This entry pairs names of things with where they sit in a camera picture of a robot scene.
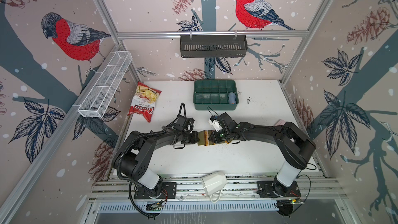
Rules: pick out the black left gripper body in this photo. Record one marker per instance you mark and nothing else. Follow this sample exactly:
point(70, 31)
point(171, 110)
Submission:
point(189, 138)

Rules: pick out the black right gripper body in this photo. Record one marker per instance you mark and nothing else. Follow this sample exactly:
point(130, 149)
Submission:
point(222, 134)

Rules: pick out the olive yellow sock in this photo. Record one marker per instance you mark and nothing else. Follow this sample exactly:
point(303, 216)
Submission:
point(207, 138)

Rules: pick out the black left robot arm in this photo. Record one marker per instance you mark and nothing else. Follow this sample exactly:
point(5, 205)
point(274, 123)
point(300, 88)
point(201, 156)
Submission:
point(132, 160)

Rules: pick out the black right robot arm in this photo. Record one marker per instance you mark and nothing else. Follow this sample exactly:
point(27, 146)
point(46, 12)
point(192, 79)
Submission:
point(295, 146)

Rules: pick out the grey rolled item in tray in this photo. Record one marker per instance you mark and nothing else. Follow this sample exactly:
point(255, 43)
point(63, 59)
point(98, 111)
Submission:
point(232, 98)

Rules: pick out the green compartment tray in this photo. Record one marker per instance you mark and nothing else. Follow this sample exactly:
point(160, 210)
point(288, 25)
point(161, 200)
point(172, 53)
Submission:
point(213, 93)

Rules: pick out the red chips bag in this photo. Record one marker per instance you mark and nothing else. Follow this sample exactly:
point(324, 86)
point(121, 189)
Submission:
point(144, 101)

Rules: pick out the black hanging basket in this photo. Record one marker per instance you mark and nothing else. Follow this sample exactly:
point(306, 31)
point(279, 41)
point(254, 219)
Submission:
point(213, 46)

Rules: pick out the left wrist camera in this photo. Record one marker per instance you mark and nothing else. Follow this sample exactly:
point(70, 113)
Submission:
point(183, 124)

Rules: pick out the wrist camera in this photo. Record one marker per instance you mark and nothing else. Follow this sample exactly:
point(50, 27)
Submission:
point(214, 121)
point(183, 124)

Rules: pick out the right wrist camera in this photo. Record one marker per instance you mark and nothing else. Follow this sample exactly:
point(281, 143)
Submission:
point(214, 121)

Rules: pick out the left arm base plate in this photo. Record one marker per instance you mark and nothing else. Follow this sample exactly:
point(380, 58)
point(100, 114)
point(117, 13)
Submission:
point(163, 191)

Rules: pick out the white overhead camera box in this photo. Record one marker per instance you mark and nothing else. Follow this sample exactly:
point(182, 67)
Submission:
point(214, 182)

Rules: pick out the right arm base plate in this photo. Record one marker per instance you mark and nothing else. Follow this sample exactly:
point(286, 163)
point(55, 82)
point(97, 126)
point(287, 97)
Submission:
point(274, 189)

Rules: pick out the white wire mesh basket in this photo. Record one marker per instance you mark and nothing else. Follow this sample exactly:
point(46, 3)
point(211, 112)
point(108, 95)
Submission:
point(101, 94)

